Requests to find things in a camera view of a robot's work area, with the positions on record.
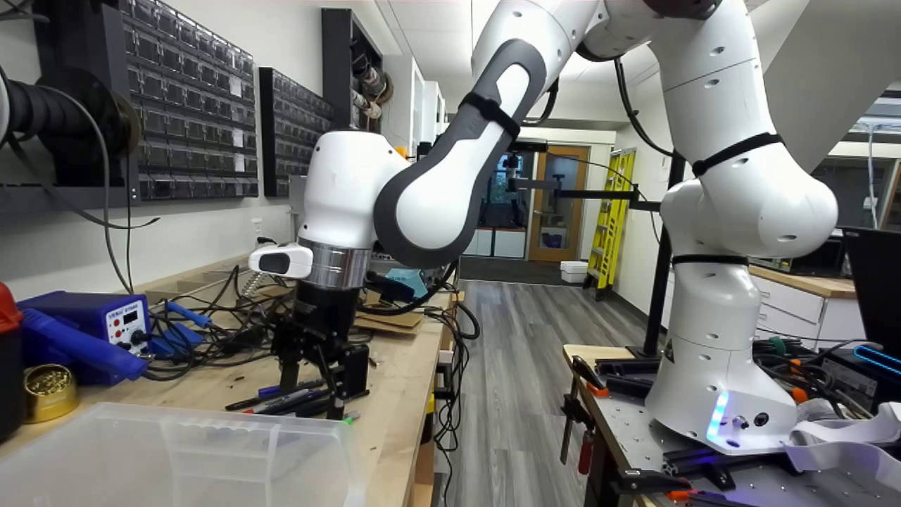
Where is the wall rack of parts bins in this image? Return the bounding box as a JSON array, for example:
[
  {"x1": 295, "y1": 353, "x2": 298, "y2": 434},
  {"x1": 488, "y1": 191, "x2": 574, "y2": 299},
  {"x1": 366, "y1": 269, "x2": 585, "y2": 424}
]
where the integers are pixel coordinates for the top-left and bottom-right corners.
[{"x1": 35, "y1": 0, "x2": 262, "y2": 205}]

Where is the small wall rack of bins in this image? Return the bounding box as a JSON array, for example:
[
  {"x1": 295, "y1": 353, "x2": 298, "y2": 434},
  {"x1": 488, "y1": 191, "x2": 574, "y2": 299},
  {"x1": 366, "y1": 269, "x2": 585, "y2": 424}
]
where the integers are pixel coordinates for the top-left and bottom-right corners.
[{"x1": 256, "y1": 65, "x2": 339, "y2": 200}]

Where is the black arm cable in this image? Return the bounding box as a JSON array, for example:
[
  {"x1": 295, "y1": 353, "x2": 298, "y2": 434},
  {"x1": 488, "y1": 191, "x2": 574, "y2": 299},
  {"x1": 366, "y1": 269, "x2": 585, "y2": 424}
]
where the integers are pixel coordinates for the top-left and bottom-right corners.
[{"x1": 609, "y1": 54, "x2": 681, "y2": 162}]

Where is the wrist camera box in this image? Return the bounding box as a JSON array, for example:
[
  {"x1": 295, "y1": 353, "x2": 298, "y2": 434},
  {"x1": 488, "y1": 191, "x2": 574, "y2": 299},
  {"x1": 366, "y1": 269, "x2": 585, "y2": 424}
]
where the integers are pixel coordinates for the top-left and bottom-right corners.
[{"x1": 246, "y1": 243, "x2": 318, "y2": 282}]

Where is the blue soldering station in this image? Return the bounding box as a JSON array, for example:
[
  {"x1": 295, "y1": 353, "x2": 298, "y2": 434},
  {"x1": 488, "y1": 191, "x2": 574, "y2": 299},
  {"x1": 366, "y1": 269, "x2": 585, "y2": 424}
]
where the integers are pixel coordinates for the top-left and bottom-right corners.
[{"x1": 18, "y1": 288, "x2": 155, "y2": 364}]

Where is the black filament spool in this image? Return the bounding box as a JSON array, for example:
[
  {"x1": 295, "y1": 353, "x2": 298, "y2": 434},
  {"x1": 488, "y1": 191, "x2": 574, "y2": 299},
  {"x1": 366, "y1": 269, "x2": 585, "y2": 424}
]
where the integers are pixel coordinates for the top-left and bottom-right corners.
[{"x1": 0, "y1": 67, "x2": 145, "y2": 191}]

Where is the blue soldering iron holder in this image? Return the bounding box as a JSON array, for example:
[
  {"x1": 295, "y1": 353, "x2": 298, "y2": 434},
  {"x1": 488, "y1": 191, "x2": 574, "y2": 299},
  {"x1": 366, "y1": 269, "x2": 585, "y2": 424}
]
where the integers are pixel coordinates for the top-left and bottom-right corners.
[{"x1": 18, "y1": 305, "x2": 128, "y2": 388}]

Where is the yellow caution sign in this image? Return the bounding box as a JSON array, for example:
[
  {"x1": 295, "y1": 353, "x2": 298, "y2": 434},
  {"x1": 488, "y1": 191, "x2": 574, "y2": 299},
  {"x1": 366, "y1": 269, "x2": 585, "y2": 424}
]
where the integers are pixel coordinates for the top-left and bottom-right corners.
[{"x1": 585, "y1": 147, "x2": 640, "y2": 295}]

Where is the blue marker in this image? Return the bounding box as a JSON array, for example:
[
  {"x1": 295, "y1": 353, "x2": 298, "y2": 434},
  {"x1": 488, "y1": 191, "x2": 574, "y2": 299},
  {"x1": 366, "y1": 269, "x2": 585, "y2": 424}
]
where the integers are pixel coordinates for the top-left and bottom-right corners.
[{"x1": 256, "y1": 377, "x2": 328, "y2": 402}]

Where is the black marker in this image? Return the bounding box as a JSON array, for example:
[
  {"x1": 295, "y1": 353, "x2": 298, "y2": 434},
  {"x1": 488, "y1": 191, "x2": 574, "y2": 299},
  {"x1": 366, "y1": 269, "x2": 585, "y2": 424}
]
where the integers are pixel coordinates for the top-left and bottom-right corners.
[
  {"x1": 224, "y1": 386, "x2": 290, "y2": 413},
  {"x1": 250, "y1": 391, "x2": 350, "y2": 422}
]

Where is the black laptop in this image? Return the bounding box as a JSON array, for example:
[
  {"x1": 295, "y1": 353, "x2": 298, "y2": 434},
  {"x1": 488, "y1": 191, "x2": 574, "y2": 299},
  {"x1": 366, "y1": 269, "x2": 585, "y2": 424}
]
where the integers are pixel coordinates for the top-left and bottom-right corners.
[{"x1": 843, "y1": 223, "x2": 901, "y2": 361}]

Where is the clear plastic box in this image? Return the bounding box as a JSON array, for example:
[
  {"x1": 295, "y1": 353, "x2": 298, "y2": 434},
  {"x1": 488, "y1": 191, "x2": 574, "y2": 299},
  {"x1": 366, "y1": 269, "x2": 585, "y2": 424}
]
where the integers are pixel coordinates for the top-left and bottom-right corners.
[{"x1": 0, "y1": 400, "x2": 363, "y2": 507}]

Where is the red and black toolbox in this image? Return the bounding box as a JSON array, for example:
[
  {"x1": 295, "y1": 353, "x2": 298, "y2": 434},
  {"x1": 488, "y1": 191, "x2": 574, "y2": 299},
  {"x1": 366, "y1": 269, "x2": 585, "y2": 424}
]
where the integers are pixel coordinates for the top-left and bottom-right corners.
[{"x1": 0, "y1": 278, "x2": 28, "y2": 444}]

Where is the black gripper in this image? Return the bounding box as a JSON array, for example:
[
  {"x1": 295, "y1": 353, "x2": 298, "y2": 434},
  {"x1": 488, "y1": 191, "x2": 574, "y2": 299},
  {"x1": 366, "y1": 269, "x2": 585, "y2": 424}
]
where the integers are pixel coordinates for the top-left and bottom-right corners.
[{"x1": 272, "y1": 278, "x2": 376, "y2": 400}]

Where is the wooden door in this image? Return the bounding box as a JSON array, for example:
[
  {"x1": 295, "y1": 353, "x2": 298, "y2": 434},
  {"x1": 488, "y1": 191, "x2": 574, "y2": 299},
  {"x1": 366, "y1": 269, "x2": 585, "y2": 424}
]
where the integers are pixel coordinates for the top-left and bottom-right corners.
[{"x1": 526, "y1": 144, "x2": 594, "y2": 267}]

